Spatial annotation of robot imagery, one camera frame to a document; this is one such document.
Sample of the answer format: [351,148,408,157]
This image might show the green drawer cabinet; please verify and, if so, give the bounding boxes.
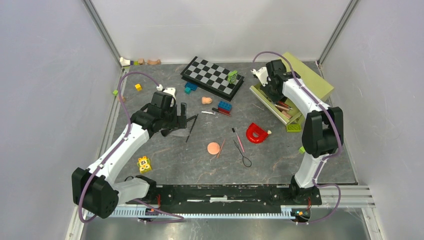
[249,52,334,125]

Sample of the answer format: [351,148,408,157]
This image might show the brown lip gloss tube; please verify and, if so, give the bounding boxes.
[275,105,290,112]

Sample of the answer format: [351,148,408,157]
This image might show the round peach powder puff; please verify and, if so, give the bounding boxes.
[207,142,221,155]

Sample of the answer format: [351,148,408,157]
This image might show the foundation bottle with grey cap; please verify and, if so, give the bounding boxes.
[281,110,292,119]

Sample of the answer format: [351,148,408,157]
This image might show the thin pink lip pencil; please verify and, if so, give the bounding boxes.
[216,138,226,159]

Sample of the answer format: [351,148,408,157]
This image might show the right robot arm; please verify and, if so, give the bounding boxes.
[251,57,344,204]

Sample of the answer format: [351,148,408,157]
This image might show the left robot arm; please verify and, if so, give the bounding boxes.
[71,87,180,223]

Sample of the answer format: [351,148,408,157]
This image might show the clear plastic wrapper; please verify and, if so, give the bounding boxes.
[170,128,190,137]

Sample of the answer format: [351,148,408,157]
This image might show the large black powder brush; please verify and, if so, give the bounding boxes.
[160,115,197,137]

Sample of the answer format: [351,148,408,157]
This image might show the teal toy block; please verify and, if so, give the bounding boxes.
[184,87,192,95]

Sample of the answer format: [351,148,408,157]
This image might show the small silver white tube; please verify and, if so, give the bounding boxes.
[201,111,216,115]

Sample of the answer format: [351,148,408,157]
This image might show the small yellow cube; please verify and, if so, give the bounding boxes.
[135,84,143,91]

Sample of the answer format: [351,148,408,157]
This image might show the dark red lip gloss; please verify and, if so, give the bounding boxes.
[212,107,231,117]

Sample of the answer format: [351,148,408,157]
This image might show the blue red toy brick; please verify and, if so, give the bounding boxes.
[218,101,233,114]

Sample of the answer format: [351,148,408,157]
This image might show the green toy figure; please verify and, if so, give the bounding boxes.
[227,70,238,85]

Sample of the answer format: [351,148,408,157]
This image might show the yellow number toy block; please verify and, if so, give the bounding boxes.
[137,156,152,174]

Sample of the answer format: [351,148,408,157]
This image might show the black white chessboard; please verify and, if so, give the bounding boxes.
[180,56,245,101]

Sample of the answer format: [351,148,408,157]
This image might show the lime green toy brick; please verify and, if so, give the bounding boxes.
[286,123,302,133]

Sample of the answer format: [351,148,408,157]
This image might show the red toy magnet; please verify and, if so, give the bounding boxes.
[245,122,270,144]

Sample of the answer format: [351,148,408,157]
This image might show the wooden blocks in corner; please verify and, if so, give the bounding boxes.
[119,57,162,68]

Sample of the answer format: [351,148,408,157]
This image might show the small green block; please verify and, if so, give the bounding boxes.
[298,146,305,154]

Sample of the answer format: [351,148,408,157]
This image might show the black wire loop tool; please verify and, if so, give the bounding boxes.
[233,140,252,168]

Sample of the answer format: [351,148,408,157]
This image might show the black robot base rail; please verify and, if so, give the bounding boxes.
[141,184,322,214]

